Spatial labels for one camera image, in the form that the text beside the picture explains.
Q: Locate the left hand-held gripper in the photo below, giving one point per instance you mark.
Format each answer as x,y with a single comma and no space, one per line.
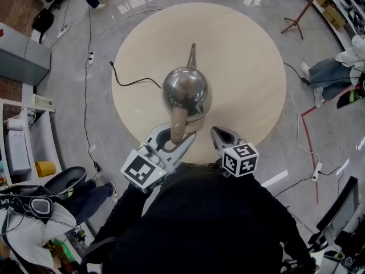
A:
142,170

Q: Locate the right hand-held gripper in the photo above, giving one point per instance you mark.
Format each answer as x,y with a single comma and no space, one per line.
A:
239,160

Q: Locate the steel electric kettle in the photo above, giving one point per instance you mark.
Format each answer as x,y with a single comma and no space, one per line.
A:
185,90

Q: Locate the person's right forearm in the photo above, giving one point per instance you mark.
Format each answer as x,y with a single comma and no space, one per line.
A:
273,204

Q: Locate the person's left forearm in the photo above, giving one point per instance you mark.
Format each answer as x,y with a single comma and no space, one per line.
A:
125,207

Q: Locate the red floor tape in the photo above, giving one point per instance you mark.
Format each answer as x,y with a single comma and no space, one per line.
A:
309,153

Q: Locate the person's black clothing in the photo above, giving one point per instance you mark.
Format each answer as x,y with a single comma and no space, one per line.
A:
199,224

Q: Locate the white power strip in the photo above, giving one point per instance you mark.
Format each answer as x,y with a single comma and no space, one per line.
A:
62,33
317,172
91,58

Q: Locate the black pouch with green trim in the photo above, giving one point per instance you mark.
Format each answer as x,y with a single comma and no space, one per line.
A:
350,98
65,178

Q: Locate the white curved counter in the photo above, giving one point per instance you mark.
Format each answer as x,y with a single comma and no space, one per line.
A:
45,136

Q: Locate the yellow container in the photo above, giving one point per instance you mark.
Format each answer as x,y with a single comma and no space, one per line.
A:
45,168

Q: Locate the black tablet monitor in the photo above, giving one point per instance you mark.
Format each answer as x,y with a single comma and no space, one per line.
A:
339,213

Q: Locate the wooden coat stand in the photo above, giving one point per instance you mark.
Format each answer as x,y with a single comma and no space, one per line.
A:
295,21

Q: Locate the black grey padded gear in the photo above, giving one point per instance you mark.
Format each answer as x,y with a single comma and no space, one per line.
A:
41,207

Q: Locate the white box appliance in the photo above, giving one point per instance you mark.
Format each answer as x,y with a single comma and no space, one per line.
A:
17,153

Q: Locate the white display shelving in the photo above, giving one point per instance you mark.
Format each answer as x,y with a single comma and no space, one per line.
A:
339,36

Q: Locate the white shelf rack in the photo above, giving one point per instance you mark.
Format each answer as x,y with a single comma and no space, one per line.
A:
4,141

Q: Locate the silver refrigerator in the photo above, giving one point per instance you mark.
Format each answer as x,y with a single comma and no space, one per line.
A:
25,56

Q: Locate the black bag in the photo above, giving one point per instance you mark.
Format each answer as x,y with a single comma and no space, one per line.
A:
42,20

